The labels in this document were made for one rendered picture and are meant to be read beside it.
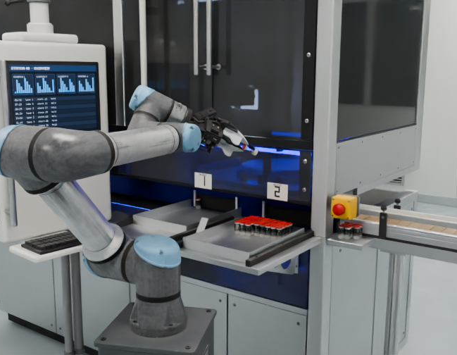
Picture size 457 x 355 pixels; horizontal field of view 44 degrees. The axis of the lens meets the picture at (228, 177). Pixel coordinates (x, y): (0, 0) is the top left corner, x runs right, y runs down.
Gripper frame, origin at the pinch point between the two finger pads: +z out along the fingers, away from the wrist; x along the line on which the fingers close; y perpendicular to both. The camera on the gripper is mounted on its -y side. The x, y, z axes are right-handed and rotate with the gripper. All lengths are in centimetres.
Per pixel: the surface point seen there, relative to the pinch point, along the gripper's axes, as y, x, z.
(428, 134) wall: -378, -124, 308
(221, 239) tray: 2.3, -36.7, 14.1
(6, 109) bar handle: -29, -50, -68
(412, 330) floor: -58, -99, 172
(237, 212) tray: -25, -45, 25
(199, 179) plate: -34, -46, 8
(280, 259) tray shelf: 18.9, -19.3, 26.0
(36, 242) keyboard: -4, -80, -39
